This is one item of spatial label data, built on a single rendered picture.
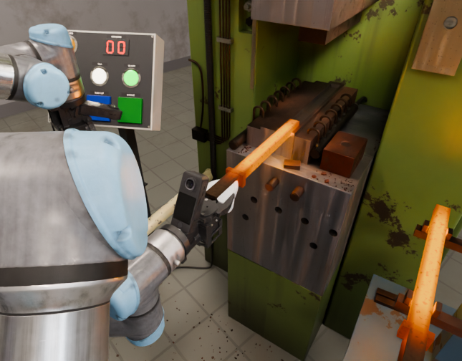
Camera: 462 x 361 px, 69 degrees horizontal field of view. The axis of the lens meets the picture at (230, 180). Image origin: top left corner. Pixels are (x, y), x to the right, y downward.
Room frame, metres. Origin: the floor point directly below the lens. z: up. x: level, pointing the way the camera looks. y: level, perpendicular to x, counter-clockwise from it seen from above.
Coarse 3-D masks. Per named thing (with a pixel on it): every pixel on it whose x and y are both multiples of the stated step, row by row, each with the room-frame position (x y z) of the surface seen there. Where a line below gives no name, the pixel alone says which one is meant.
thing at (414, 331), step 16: (448, 208) 0.57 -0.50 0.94; (432, 224) 0.52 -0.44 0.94; (432, 240) 0.48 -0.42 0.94; (432, 256) 0.43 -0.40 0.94; (432, 272) 0.40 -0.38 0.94; (416, 288) 0.37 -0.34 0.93; (432, 288) 0.36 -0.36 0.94; (416, 304) 0.33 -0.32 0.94; (432, 304) 0.33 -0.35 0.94; (416, 320) 0.30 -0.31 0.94; (400, 336) 0.29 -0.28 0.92; (416, 336) 0.27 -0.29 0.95; (432, 336) 0.27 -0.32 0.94; (400, 352) 0.26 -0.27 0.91; (416, 352) 0.24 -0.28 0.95
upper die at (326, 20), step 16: (256, 0) 0.88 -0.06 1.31; (272, 0) 0.86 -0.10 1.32; (288, 0) 0.84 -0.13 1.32; (304, 0) 0.82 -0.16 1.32; (320, 0) 0.80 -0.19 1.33; (336, 0) 0.79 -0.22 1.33; (352, 0) 0.90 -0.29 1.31; (368, 0) 1.02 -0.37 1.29; (256, 16) 0.88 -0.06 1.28; (272, 16) 0.86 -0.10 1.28; (288, 16) 0.84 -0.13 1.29; (304, 16) 0.82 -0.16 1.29; (320, 16) 0.80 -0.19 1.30; (336, 16) 0.81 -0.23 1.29
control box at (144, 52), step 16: (80, 32) 1.07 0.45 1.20; (96, 32) 1.06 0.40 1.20; (112, 32) 1.06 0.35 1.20; (128, 32) 1.05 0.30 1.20; (80, 48) 1.05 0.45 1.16; (96, 48) 1.04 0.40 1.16; (128, 48) 1.02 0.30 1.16; (144, 48) 1.02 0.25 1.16; (160, 48) 1.06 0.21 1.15; (80, 64) 1.02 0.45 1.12; (96, 64) 1.02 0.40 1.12; (112, 64) 1.01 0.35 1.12; (128, 64) 1.00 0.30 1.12; (144, 64) 1.00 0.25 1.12; (160, 64) 1.04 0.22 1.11; (112, 80) 0.99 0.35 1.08; (144, 80) 0.98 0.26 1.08; (160, 80) 1.03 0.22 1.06; (112, 96) 0.96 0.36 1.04; (128, 96) 0.96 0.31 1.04; (144, 96) 0.95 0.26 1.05; (160, 96) 1.01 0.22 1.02; (48, 112) 0.96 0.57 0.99; (144, 112) 0.93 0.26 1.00; (160, 112) 0.99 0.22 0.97; (128, 128) 0.91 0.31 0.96; (144, 128) 0.91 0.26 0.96
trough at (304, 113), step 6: (330, 84) 1.16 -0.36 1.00; (324, 90) 1.12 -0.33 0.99; (330, 90) 1.14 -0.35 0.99; (318, 96) 1.07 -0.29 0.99; (324, 96) 1.09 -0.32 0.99; (312, 102) 1.03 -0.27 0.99; (318, 102) 1.04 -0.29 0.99; (306, 108) 0.98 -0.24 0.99; (312, 108) 0.99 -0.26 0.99; (300, 114) 0.95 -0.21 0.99; (306, 114) 0.95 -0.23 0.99; (300, 120) 0.91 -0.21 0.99
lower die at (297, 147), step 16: (304, 96) 1.08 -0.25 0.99; (336, 96) 1.07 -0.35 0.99; (352, 96) 1.09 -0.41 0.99; (272, 112) 0.98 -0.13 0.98; (288, 112) 0.95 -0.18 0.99; (320, 112) 0.95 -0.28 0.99; (256, 128) 0.88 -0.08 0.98; (272, 128) 0.86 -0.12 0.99; (304, 128) 0.85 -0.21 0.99; (320, 128) 0.85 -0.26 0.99; (256, 144) 0.87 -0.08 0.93; (288, 144) 0.82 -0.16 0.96; (304, 144) 0.79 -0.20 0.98; (304, 160) 0.79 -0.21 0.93
